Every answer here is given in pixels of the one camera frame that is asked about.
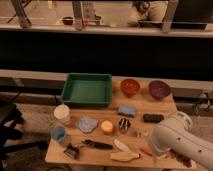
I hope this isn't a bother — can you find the black binder clip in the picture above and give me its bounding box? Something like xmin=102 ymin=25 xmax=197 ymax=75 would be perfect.
xmin=64 ymin=145 xmax=79 ymax=159

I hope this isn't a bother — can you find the dark red grape bunch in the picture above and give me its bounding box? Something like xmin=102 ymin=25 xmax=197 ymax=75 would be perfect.
xmin=170 ymin=150 xmax=192 ymax=167

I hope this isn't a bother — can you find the black brush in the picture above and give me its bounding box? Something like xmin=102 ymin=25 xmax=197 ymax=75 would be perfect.
xmin=82 ymin=139 xmax=113 ymax=150

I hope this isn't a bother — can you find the blue sponge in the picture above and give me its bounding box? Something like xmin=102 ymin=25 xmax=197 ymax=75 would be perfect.
xmin=118 ymin=105 xmax=136 ymax=117

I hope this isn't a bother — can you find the small metal utensil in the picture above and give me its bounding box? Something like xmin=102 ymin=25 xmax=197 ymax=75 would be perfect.
xmin=136 ymin=132 xmax=149 ymax=138

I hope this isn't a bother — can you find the green plastic tray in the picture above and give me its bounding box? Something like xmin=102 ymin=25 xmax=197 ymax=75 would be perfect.
xmin=61 ymin=73 xmax=112 ymax=107

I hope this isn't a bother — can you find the white lidded cup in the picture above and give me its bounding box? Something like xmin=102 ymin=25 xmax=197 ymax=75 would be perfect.
xmin=53 ymin=104 xmax=70 ymax=125

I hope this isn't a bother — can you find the black rectangular block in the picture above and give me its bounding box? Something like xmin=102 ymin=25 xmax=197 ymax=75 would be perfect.
xmin=143 ymin=114 xmax=164 ymax=123

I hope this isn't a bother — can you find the black office chair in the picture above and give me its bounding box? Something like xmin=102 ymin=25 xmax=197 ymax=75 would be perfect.
xmin=0 ymin=100 xmax=47 ymax=171

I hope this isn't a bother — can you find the grey blue cloth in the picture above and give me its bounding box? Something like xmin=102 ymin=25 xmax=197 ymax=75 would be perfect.
xmin=75 ymin=116 xmax=98 ymax=133

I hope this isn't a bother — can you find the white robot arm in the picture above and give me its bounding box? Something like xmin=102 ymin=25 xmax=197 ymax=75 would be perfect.
xmin=148 ymin=111 xmax=213 ymax=171

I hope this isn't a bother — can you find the purple bowl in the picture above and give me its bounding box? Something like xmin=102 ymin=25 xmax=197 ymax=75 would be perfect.
xmin=148 ymin=80 xmax=171 ymax=100

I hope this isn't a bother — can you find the blue plastic cup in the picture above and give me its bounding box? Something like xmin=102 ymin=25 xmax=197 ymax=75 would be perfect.
xmin=50 ymin=126 xmax=66 ymax=143

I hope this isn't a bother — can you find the dark red background bowl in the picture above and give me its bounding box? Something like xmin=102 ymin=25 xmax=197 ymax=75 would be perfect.
xmin=62 ymin=16 xmax=73 ymax=25

